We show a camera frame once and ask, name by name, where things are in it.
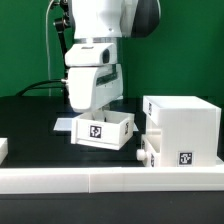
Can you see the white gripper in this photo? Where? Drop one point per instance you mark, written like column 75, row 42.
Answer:
column 91, row 88

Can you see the white drawer box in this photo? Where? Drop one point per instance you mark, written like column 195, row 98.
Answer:
column 113, row 133
column 149, row 152

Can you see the white front drawer box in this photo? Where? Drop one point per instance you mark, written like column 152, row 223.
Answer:
column 149, row 152

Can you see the white drawer cabinet frame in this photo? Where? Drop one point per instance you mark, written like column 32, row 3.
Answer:
column 188, row 128

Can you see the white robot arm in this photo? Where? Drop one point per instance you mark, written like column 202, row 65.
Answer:
column 106, row 21

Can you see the marker tag sheet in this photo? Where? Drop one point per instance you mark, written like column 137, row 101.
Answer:
column 69, row 124

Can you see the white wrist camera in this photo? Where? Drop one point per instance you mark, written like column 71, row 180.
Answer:
column 95, row 54

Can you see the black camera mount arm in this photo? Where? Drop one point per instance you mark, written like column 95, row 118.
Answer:
column 62, row 23

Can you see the white left fence wall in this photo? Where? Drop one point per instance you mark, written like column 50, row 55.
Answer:
column 3, row 149

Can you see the white fence wall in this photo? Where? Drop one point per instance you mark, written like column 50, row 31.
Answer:
column 97, row 180
column 3, row 149
column 219, row 162

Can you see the white front fence wall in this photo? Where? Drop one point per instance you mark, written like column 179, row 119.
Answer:
column 97, row 180

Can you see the white right fence wall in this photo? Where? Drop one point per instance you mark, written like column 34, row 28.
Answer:
column 219, row 162

